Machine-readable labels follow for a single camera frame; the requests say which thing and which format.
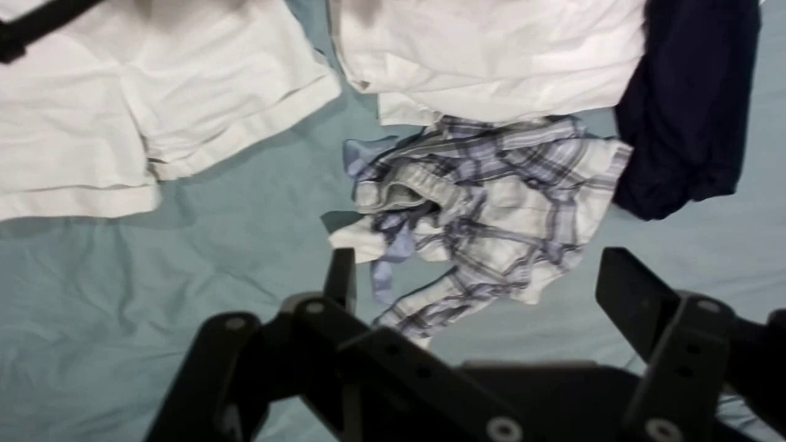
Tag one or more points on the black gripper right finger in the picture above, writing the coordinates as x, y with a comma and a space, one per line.
695, 360

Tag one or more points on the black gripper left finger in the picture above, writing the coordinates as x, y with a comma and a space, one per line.
270, 384

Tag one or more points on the white shorts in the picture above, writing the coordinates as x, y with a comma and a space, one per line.
123, 98

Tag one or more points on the blue plaid shorts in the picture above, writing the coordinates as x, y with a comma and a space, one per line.
507, 204

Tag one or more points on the light blue bed sheet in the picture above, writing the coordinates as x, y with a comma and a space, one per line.
123, 310

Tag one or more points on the navy blue garment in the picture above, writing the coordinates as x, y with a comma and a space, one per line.
689, 107

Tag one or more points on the white shirt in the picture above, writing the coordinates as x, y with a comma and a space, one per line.
493, 56

